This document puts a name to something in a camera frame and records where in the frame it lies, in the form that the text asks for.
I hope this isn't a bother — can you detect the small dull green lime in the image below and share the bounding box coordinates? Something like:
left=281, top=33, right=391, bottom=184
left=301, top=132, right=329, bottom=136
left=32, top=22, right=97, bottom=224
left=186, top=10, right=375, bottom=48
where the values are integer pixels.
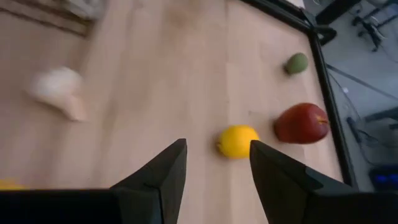
left=284, top=52, right=310, bottom=76

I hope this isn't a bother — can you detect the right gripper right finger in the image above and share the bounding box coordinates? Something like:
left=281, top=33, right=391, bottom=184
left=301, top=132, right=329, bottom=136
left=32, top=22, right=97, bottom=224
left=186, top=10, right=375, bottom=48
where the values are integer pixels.
left=250, top=140, right=357, bottom=224

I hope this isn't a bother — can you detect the dark red apple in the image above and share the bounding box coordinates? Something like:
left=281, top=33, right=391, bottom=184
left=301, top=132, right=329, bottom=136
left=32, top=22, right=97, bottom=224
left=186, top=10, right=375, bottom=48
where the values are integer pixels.
left=273, top=102, right=330, bottom=145

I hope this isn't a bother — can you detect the black metal table frame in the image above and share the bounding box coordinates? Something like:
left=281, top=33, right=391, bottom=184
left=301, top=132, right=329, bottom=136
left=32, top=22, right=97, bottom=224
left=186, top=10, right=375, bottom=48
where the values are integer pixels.
left=239, top=0, right=359, bottom=190

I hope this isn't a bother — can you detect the yellow lemon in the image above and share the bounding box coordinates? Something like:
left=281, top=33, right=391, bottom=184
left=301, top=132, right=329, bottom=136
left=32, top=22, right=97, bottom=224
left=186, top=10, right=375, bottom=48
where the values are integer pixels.
left=0, top=178, right=29, bottom=191
left=216, top=124, right=261, bottom=160

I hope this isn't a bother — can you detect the white garlic bulb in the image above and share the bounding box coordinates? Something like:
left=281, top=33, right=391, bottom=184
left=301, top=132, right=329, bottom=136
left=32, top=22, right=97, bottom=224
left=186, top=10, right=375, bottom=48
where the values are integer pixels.
left=27, top=65, right=88, bottom=123

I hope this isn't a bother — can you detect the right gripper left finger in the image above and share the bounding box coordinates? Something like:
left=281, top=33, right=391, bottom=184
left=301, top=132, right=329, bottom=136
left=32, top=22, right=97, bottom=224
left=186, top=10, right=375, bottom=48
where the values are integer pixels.
left=110, top=139, right=188, bottom=224

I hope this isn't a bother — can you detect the black computer case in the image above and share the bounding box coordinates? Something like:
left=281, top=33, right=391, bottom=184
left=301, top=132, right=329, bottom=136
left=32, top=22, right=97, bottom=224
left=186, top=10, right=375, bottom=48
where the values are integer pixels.
left=369, top=165, right=398, bottom=191

